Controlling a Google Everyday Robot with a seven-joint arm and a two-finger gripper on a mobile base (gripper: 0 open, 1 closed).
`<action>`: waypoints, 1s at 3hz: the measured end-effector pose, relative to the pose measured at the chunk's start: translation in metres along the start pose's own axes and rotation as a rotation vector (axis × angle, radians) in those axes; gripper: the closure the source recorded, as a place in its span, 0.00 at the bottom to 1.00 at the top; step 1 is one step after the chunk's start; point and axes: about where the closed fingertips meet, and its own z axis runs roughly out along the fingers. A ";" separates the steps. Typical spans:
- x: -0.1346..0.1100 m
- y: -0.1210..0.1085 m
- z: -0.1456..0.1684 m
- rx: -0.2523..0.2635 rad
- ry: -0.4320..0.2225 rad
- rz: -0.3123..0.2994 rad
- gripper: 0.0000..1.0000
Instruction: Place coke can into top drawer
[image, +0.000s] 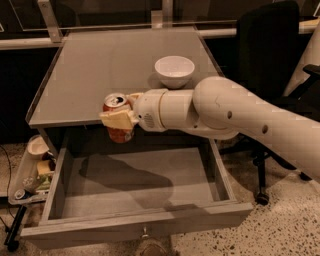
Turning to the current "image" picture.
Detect grey cabinet with glass top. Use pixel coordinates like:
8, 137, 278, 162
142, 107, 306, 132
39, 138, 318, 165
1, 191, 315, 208
27, 27, 219, 154

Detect black office chair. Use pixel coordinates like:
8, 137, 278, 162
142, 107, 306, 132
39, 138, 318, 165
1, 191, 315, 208
219, 0, 320, 206

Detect clear plastic side bin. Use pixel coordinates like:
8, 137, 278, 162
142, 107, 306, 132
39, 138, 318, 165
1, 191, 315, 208
9, 147, 56, 205

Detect open grey top drawer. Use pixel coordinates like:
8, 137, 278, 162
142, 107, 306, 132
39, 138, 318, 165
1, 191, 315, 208
21, 134, 253, 249

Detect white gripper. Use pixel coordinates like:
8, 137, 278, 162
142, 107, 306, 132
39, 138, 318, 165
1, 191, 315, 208
99, 89, 167, 132

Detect red coke can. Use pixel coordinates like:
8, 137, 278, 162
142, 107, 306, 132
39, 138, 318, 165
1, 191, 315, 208
102, 93, 134, 143

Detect black stand leg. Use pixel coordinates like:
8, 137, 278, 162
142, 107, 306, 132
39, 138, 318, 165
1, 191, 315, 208
4, 205, 26, 252

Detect metal drawer knob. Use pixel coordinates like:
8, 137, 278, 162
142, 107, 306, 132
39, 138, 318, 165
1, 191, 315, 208
141, 227, 149, 239

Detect white cup in bin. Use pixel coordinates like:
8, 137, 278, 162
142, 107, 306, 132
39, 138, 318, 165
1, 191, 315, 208
27, 135, 49, 159

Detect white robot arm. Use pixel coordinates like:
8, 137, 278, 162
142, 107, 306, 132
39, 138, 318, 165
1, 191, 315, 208
99, 76, 320, 182

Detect white ceramic bowl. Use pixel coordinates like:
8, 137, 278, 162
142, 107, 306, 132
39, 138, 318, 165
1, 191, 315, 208
154, 56, 195, 89

